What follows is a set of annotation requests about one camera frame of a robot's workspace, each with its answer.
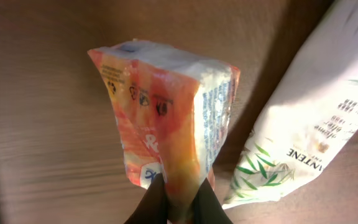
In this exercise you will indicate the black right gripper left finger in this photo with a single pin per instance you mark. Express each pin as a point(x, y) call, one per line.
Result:
point(153, 208)

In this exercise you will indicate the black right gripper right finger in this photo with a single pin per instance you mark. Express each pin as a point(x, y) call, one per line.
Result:
point(205, 208)

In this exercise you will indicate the orange small packet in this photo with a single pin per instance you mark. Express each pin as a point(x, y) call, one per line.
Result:
point(172, 110)

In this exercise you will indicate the white cream tube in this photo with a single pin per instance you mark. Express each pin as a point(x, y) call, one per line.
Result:
point(308, 119)

